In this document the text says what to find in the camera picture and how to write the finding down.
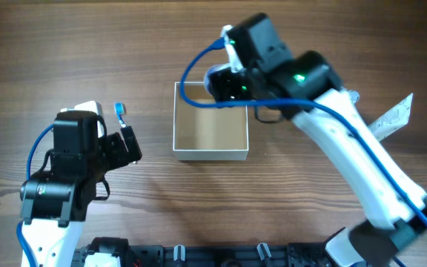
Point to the clear cotton bud jar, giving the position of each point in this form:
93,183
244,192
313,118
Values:
210,71

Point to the white lotion tube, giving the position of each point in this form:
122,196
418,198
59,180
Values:
392,120

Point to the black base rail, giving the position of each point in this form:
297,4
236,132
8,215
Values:
111,251

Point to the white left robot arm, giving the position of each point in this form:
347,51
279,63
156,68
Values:
55,201

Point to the blue white toothbrush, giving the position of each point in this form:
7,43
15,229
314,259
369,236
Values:
119,109

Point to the white cardboard box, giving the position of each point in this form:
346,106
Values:
208,134

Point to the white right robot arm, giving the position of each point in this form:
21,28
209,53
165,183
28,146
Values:
307,91

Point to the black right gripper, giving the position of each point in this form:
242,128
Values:
222,85

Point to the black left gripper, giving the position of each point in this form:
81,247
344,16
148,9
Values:
116,149

